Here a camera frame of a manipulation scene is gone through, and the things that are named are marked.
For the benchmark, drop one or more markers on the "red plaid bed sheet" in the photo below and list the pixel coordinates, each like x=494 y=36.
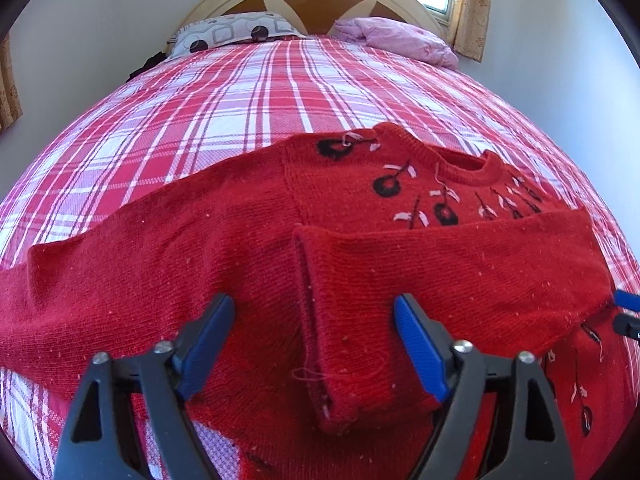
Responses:
x=225 y=100

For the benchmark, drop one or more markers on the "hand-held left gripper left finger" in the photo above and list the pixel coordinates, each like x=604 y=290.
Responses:
x=205 y=340

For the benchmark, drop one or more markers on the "grey patterned pillow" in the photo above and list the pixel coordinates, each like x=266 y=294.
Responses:
x=225 y=32

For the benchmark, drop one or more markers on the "pink pillow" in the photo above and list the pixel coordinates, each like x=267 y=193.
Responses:
x=400 y=40

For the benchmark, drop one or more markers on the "cream wooden headboard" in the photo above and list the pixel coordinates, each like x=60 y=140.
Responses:
x=325 y=5

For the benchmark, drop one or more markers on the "beige patterned curtain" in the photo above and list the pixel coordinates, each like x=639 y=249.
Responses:
x=7 y=90
x=470 y=10

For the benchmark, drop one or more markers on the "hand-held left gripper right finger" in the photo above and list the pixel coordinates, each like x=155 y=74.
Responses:
x=419 y=347

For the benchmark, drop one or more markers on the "dark cloth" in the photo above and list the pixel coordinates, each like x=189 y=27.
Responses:
x=150 y=65

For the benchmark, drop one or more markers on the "red knitted sweater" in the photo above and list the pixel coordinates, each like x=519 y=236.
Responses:
x=400 y=270

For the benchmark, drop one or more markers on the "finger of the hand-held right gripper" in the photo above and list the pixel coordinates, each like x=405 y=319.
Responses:
x=629 y=300
x=627 y=327

